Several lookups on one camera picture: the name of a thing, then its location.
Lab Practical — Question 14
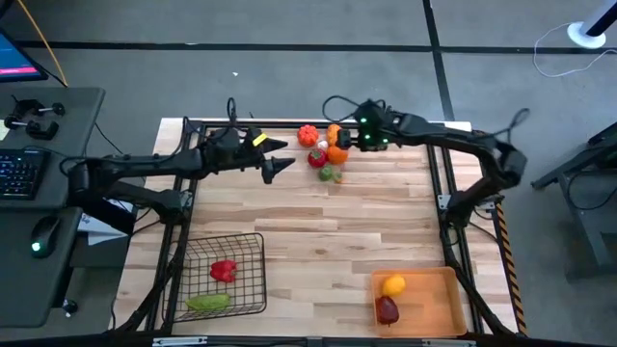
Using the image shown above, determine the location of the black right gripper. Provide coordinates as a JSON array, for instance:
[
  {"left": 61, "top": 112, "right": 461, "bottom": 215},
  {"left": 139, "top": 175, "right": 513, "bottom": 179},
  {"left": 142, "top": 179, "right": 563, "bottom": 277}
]
[{"left": 335, "top": 99, "right": 392, "bottom": 153}]

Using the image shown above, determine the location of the black wire basket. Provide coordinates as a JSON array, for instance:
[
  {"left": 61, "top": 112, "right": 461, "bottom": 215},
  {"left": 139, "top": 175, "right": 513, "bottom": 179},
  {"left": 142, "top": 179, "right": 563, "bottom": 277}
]
[{"left": 162, "top": 232, "right": 268, "bottom": 323}]

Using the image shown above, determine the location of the black white stand pole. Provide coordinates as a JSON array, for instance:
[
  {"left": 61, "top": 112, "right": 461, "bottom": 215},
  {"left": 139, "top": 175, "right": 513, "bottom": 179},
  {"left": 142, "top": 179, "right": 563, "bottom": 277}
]
[{"left": 582, "top": 0, "right": 617, "bottom": 38}]

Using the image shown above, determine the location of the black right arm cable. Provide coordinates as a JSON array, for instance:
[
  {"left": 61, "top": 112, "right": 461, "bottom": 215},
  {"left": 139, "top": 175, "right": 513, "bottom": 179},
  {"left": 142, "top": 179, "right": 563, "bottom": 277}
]
[{"left": 321, "top": 94, "right": 362, "bottom": 124}]

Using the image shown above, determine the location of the black computer mouse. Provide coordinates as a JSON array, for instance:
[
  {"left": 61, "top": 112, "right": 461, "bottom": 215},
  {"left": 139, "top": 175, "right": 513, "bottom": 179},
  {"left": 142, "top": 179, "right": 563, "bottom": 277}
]
[{"left": 29, "top": 215, "right": 63, "bottom": 259}]

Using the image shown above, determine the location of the computer monitor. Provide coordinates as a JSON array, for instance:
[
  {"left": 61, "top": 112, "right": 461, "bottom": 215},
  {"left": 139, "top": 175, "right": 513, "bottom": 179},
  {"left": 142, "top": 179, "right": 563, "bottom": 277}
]
[{"left": 0, "top": 28, "right": 49, "bottom": 84}]

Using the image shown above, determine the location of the black c-clamp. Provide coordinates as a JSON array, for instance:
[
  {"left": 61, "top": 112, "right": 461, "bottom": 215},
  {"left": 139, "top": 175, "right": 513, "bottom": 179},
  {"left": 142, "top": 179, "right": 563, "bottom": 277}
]
[
  {"left": 9, "top": 98, "right": 67, "bottom": 120},
  {"left": 3, "top": 115, "right": 60, "bottom": 142}
]

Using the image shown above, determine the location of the black keyboard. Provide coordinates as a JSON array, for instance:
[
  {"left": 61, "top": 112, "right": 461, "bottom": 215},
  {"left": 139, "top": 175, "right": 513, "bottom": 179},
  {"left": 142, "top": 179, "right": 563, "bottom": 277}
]
[{"left": 0, "top": 147, "right": 52, "bottom": 201}]

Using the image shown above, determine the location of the orange plastic tray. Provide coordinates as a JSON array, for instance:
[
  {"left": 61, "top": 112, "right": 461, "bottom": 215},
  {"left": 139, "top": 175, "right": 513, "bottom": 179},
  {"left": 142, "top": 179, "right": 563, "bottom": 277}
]
[{"left": 369, "top": 266, "right": 469, "bottom": 338}]

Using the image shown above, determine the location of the silver frame bracket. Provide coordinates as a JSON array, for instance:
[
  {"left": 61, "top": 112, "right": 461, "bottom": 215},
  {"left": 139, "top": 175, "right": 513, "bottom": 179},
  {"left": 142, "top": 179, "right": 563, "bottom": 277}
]
[
  {"left": 151, "top": 335, "right": 208, "bottom": 347},
  {"left": 421, "top": 338, "right": 477, "bottom": 347}
]

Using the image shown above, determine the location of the orange fruit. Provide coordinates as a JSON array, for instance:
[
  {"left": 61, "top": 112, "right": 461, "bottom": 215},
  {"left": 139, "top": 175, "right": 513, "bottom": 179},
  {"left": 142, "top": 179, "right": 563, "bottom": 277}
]
[{"left": 326, "top": 145, "right": 350, "bottom": 167}]

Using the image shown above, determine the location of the yellow cable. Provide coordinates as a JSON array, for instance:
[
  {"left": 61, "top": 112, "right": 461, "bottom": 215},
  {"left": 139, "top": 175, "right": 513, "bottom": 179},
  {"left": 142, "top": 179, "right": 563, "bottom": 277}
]
[{"left": 16, "top": 0, "right": 68, "bottom": 88}]

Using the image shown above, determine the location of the dark grey desk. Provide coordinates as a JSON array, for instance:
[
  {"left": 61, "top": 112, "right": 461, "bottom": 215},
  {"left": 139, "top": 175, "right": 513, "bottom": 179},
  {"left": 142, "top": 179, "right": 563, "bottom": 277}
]
[{"left": 0, "top": 86, "right": 106, "bottom": 329}]

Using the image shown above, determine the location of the black desk cable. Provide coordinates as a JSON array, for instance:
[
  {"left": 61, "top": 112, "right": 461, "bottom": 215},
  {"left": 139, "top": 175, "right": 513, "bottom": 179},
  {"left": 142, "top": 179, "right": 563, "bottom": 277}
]
[{"left": 94, "top": 122, "right": 125, "bottom": 156}]

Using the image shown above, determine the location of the red bell pepper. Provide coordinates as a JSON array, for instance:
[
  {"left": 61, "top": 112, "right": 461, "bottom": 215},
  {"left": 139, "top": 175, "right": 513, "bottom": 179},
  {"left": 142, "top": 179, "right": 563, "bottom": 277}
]
[{"left": 209, "top": 259, "right": 239, "bottom": 284}]

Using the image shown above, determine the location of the red fruit with green leaves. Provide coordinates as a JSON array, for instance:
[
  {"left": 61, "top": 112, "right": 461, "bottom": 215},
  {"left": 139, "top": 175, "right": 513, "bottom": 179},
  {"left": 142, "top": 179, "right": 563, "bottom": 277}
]
[{"left": 307, "top": 147, "right": 330, "bottom": 170}]

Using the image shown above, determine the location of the yellow black hazard strip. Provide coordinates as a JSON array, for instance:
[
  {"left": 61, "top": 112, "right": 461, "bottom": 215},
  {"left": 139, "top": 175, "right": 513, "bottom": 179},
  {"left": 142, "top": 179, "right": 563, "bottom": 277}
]
[{"left": 495, "top": 201, "right": 527, "bottom": 334}]

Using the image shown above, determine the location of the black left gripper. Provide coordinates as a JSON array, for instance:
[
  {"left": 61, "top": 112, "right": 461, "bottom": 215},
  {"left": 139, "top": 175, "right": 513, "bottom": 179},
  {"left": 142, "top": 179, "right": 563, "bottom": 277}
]
[{"left": 201, "top": 125, "right": 297, "bottom": 186}]

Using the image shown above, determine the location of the yellow lemon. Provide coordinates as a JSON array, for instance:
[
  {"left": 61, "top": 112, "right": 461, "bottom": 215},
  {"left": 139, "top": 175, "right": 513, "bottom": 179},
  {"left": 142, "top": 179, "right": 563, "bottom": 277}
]
[{"left": 382, "top": 274, "right": 407, "bottom": 298}]

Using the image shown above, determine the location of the black side stand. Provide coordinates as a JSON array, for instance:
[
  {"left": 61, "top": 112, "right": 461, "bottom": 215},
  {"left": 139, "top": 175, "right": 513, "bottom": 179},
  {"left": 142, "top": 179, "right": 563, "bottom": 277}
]
[{"left": 529, "top": 120, "right": 617, "bottom": 280}]

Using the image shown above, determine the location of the dark red apple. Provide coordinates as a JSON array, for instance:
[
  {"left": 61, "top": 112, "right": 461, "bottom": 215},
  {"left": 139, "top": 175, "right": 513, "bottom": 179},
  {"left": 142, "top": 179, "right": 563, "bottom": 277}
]
[{"left": 375, "top": 295, "right": 401, "bottom": 328}]

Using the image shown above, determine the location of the white paper sheet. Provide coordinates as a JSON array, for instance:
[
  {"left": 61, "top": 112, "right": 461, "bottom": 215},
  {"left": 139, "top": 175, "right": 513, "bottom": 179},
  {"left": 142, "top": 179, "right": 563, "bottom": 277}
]
[{"left": 76, "top": 211, "right": 129, "bottom": 247}]

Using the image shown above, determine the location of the white round stand base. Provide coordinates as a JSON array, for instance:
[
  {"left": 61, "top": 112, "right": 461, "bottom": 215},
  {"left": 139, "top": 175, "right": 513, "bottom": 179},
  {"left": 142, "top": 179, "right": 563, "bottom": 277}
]
[{"left": 567, "top": 20, "right": 607, "bottom": 50}]

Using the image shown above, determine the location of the green cucumber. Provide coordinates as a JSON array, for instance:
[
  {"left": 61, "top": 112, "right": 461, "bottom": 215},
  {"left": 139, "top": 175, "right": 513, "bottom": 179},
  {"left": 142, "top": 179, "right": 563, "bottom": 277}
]
[{"left": 184, "top": 293, "right": 232, "bottom": 312}]

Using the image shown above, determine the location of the white floor cable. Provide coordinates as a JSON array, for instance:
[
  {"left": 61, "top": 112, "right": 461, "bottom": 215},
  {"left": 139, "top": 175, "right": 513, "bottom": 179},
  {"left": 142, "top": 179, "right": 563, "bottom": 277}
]
[{"left": 532, "top": 22, "right": 617, "bottom": 79}]

